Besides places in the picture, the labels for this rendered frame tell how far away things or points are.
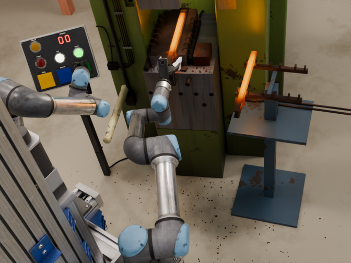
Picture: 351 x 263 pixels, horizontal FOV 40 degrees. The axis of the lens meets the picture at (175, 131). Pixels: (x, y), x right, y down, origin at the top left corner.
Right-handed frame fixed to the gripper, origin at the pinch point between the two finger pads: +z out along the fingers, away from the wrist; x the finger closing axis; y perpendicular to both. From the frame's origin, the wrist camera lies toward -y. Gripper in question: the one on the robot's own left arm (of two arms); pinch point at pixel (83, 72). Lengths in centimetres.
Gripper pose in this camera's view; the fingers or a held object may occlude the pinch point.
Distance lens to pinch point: 253.8
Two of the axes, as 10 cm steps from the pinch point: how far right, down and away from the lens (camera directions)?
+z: -1.6, -2.6, 9.5
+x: -9.6, 2.7, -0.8
